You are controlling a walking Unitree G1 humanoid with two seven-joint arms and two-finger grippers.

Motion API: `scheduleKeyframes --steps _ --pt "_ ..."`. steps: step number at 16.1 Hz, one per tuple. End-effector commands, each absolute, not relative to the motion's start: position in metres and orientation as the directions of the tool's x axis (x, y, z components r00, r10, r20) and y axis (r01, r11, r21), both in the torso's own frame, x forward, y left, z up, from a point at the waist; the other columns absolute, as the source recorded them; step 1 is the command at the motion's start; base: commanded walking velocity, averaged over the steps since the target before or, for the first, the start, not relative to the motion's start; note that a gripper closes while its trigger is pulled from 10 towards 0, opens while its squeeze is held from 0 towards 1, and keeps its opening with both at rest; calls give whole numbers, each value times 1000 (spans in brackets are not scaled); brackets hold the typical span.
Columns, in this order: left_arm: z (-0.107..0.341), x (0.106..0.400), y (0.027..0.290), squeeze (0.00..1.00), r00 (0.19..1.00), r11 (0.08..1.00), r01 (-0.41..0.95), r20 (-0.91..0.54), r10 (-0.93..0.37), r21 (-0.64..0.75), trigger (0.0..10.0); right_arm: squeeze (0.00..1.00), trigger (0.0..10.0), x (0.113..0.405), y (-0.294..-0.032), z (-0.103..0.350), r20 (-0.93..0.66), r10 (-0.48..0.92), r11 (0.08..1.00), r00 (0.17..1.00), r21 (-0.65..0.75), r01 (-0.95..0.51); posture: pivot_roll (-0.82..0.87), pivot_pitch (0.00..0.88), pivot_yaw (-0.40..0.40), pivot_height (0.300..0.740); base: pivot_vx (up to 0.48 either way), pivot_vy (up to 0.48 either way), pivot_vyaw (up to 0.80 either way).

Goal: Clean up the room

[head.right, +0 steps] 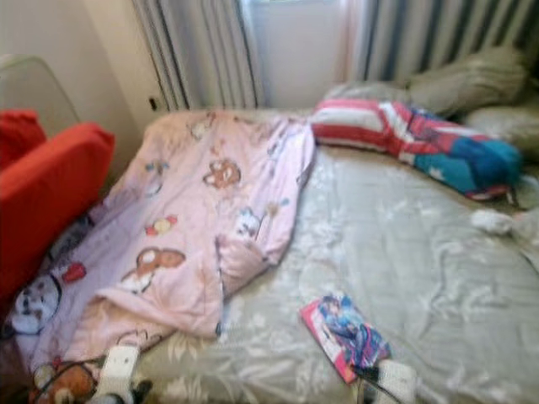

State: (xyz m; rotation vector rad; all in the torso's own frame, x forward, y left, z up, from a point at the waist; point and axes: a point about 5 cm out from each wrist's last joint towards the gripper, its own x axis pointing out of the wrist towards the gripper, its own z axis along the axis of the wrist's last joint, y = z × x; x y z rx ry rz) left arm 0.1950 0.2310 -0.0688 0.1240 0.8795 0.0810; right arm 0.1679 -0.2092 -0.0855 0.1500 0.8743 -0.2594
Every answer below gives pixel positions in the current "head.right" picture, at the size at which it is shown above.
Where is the striped red blue bolster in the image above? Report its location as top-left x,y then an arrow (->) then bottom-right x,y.
310,98 -> 523,201

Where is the pink bear print blanket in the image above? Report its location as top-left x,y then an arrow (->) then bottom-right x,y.
4,109 -> 317,404

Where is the red sofa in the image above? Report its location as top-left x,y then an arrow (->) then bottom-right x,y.
0,109 -> 116,312

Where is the colourful comic book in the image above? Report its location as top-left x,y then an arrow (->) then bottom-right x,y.
301,292 -> 392,384

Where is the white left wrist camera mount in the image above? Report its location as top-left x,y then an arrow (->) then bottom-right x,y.
97,345 -> 140,401

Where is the grey striped curtain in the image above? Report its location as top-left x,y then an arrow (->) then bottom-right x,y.
354,0 -> 539,85
131,0 -> 262,110

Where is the grey floral bed sheet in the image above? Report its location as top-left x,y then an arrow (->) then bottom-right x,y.
135,108 -> 539,404

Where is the grey floral folded quilt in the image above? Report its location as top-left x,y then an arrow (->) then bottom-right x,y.
510,173 -> 539,270

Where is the small white sock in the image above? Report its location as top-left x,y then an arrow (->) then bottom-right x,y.
470,208 -> 519,237

